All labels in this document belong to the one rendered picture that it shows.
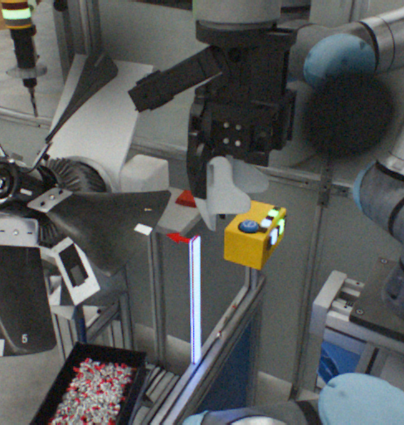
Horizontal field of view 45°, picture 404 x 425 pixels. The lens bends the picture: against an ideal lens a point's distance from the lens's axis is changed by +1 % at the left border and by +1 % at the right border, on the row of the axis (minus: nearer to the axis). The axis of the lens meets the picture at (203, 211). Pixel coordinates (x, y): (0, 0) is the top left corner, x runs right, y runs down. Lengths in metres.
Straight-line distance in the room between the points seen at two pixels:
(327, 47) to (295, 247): 1.15
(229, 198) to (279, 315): 1.47
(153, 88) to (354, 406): 0.39
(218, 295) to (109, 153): 0.90
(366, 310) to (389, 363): 0.11
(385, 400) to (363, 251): 1.10
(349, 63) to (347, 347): 0.68
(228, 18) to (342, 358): 0.85
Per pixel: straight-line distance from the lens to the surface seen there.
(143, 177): 1.62
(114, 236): 0.96
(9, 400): 2.30
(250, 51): 0.45
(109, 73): 1.05
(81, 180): 1.21
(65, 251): 1.17
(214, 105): 0.45
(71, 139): 1.40
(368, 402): 0.59
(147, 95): 0.50
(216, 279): 1.96
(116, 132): 1.33
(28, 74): 0.97
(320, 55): 0.65
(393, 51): 0.71
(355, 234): 1.64
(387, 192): 1.03
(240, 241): 1.16
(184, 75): 0.47
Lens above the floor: 1.71
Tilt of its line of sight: 32 degrees down
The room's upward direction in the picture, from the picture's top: straight up
